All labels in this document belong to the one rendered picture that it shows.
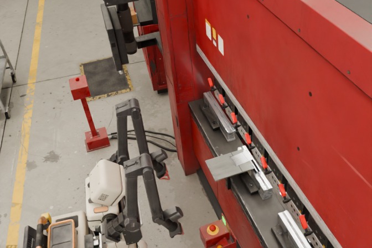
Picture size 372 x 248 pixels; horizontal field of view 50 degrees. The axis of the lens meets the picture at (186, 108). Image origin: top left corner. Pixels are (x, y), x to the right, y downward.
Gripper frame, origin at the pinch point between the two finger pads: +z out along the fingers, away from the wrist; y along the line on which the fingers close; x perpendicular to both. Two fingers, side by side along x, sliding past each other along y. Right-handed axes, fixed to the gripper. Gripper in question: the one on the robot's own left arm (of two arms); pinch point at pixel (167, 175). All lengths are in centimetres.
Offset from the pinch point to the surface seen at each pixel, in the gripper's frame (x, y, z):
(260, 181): -48, -19, 27
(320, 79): -98, -64, -68
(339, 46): -106, -73, -86
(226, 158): -35.3, 2.6, 17.5
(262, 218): -38, -38, 33
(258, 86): -78, -16, -38
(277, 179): -60, -42, 2
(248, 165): -46, -7, 23
